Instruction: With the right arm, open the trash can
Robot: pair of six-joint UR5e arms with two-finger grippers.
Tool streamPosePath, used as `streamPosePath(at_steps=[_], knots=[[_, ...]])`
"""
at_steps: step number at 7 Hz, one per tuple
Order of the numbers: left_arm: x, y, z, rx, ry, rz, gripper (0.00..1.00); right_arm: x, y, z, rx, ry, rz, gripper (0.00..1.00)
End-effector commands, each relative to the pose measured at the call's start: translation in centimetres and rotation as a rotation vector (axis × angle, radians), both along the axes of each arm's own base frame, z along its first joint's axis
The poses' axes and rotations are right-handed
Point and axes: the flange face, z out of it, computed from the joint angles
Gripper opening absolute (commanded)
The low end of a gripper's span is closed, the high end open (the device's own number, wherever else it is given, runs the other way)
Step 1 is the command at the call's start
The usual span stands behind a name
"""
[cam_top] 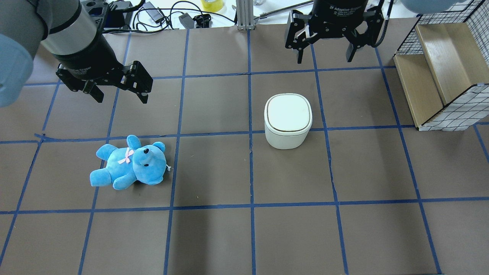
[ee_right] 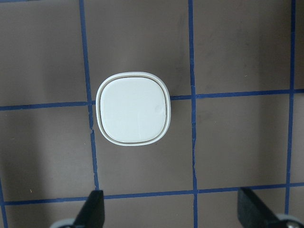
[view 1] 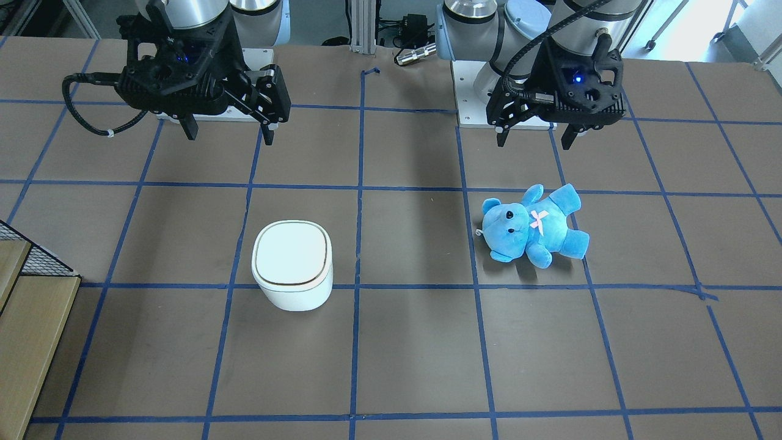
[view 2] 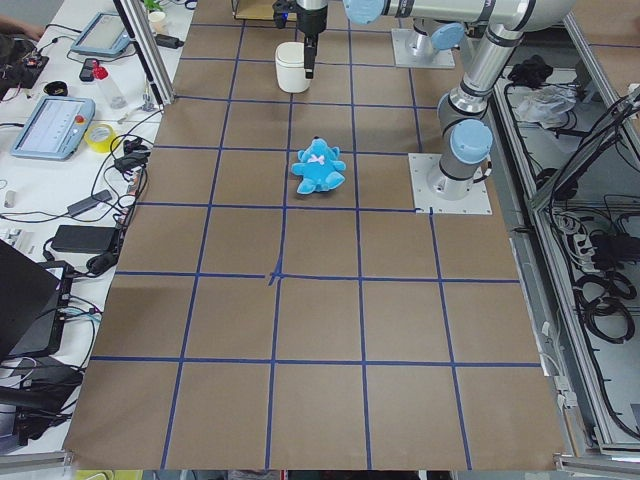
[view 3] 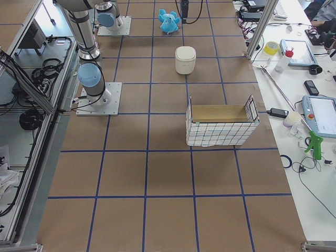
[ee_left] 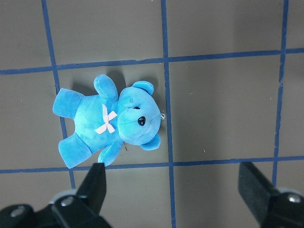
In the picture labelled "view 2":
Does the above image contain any aluminium frame post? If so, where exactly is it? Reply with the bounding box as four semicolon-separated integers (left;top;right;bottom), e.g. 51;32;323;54
113;0;175;107

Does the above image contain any blue teach pendant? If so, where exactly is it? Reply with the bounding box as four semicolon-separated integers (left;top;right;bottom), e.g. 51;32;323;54
10;96;95;161
70;12;130;58

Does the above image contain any clear bottle red cap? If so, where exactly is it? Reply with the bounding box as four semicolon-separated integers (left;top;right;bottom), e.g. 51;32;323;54
92;60;127;109

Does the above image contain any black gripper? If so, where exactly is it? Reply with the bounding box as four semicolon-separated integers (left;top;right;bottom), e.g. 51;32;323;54
296;0;328;79

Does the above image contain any black power adapter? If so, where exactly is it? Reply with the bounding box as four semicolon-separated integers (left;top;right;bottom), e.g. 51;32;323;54
51;225;118;254

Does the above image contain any yellow tape roll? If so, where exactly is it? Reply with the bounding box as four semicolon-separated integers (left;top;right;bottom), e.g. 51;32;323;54
83;123;116;153

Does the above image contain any white paper cup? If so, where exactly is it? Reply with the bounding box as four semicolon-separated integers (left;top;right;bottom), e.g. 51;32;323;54
148;11;168;35

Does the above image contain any far blue teach pendant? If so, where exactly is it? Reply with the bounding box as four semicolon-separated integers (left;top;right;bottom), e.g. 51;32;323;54
70;12;130;58

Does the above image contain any white lidded trash can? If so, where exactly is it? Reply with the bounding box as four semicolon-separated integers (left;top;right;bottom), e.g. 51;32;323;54
275;41;311;94

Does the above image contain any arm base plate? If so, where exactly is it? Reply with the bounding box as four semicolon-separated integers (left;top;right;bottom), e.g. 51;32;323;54
391;29;455;69
408;153;492;215

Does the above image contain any black laptop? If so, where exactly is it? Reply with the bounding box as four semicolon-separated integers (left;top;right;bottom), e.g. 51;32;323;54
1;242;73;360

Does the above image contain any blue teddy bear plush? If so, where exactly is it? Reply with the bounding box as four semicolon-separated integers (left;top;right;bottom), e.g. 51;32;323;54
291;137;346;195

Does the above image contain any near blue teach pendant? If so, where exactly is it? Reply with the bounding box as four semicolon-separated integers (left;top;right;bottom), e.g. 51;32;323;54
10;96;95;161

